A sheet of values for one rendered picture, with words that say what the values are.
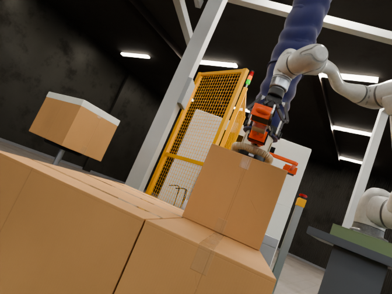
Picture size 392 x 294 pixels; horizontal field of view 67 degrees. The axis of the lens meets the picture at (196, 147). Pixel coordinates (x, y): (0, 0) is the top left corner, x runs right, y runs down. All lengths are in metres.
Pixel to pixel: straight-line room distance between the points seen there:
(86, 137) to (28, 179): 1.53
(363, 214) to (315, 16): 1.20
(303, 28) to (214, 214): 1.24
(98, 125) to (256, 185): 1.58
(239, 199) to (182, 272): 0.67
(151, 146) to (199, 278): 2.24
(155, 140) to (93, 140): 0.67
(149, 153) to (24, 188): 2.02
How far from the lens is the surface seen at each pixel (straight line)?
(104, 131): 2.66
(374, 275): 1.79
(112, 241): 0.94
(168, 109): 3.07
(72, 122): 2.51
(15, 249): 1.10
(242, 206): 1.46
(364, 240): 1.76
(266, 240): 2.13
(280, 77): 1.47
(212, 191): 1.48
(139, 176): 2.98
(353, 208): 5.24
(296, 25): 2.05
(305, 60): 1.36
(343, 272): 1.79
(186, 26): 5.13
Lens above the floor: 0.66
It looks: 9 degrees up
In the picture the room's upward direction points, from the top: 23 degrees clockwise
